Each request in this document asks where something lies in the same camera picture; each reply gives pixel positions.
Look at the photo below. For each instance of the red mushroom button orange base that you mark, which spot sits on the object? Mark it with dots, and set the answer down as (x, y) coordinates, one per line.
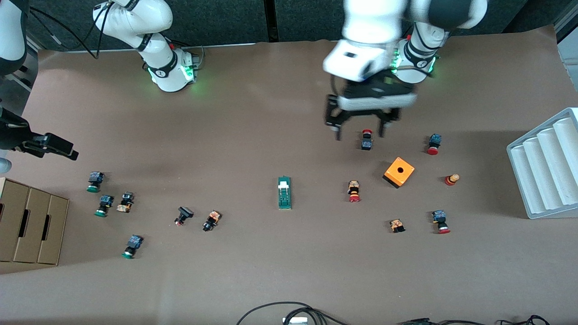
(354, 192)

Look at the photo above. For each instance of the green load switch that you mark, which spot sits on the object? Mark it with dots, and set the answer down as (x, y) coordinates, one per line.
(284, 198)

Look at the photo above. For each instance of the grey metal side rack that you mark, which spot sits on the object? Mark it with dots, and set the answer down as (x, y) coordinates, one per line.
(20, 83)

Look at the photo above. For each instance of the brown paper table cover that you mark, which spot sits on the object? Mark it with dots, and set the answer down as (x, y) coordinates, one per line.
(226, 135)

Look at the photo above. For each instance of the red mushroom button blue base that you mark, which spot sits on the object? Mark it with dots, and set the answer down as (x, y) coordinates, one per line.
(435, 140)
(439, 218)

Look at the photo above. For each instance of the grey white side cabinet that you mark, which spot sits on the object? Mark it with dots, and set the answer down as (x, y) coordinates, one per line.
(570, 45)

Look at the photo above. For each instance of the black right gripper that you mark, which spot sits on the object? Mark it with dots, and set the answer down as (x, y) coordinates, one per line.
(13, 136)

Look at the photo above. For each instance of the black switch red white base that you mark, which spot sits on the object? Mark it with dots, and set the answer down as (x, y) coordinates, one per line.
(185, 212)

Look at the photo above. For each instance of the small white device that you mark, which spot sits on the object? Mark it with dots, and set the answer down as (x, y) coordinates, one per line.
(295, 321)

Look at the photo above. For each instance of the red yellow button cap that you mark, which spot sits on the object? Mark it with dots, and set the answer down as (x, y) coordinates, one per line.
(450, 180)

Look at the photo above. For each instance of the grey plastic slotted tray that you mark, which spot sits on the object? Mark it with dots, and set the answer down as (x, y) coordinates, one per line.
(542, 171)

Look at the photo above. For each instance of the green mushroom push button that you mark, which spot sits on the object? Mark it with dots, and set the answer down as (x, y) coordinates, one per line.
(134, 242)
(95, 178)
(106, 201)

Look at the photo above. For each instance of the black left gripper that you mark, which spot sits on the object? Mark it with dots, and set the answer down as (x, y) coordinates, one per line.
(360, 113)

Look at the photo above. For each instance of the orange button enclosure box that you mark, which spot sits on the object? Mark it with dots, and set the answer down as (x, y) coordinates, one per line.
(393, 174)

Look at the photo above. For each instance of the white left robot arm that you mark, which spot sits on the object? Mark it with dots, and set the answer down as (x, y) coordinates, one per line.
(370, 27)

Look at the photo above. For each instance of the red push button black base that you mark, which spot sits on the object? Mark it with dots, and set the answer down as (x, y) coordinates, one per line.
(366, 143)

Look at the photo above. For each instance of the black beige switch block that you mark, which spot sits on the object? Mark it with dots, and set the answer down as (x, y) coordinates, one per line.
(126, 201)

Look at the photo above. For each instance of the black selector switch orange base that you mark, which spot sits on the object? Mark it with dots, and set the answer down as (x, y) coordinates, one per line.
(212, 220)

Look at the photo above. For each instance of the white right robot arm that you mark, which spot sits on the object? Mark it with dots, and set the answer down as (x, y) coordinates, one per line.
(135, 20)

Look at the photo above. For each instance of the small orange contact block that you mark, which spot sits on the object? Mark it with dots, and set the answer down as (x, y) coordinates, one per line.
(397, 225)

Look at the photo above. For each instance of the brown cardboard compartment box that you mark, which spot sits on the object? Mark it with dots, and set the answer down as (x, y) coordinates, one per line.
(34, 212)

